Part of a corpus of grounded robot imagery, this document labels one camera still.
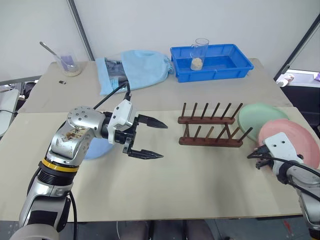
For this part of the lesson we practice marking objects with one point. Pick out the blue plastic bin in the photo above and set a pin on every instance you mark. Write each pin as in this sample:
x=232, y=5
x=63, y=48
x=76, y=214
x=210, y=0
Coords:
x=225, y=70

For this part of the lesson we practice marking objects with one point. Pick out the green plate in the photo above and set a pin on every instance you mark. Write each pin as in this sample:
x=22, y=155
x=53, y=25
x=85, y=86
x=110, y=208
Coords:
x=260, y=117

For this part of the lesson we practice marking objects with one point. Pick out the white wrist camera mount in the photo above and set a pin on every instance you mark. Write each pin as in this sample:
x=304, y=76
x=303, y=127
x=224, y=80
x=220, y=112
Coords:
x=123, y=112
x=281, y=146

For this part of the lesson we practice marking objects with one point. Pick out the metal spoon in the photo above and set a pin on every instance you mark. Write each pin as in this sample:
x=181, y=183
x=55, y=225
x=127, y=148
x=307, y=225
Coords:
x=50, y=50

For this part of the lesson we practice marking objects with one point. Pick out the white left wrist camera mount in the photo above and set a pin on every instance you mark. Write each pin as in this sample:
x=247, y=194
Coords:
x=123, y=112

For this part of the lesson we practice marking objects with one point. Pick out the blue plate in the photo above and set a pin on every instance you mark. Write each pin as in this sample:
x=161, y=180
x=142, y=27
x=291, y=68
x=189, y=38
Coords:
x=98, y=151

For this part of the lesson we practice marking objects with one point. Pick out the wooden dish rack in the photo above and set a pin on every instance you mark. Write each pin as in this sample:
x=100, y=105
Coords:
x=210, y=142

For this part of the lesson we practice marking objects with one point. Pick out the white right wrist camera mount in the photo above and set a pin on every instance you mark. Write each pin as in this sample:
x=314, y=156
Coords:
x=281, y=146

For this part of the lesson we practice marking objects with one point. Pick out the dark patterned package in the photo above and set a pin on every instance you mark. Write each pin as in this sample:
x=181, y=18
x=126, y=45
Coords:
x=116, y=72

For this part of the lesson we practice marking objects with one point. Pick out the small black clip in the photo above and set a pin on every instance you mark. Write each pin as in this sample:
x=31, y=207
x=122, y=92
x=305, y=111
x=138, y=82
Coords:
x=62, y=82

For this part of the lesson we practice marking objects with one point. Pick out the clear glass beaker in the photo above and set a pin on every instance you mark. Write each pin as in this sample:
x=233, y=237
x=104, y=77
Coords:
x=71, y=67

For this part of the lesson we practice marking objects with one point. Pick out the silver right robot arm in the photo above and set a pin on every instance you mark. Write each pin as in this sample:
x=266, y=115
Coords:
x=308, y=190

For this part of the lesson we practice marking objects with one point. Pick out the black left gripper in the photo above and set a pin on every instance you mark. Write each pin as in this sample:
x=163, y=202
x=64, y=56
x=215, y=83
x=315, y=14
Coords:
x=130, y=138

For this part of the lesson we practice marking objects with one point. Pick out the white cluttered shelf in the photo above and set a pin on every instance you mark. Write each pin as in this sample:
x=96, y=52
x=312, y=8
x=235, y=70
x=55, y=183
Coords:
x=300, y=78

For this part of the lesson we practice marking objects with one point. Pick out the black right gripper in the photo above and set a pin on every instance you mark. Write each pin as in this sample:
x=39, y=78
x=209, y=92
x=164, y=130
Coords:
x=265, y=160

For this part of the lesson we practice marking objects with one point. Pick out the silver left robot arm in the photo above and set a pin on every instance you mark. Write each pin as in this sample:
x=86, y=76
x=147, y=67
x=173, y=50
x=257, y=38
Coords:
x=72, y=140

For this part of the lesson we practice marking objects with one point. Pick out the tall clear measuring cup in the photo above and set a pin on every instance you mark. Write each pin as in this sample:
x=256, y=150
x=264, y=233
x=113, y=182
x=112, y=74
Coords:
x=198, y=55

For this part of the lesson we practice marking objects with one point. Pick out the grey metal frame post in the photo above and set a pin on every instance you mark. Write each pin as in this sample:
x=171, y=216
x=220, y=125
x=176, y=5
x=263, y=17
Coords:
x=82, y=32
x=297, y=47

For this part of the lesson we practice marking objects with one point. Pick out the pink plate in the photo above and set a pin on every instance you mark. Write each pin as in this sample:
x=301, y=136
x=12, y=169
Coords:
x=300, y=137

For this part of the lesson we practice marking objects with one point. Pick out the light blue cloth bag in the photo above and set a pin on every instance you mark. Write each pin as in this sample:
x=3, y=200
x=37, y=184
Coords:
x=147, y=70

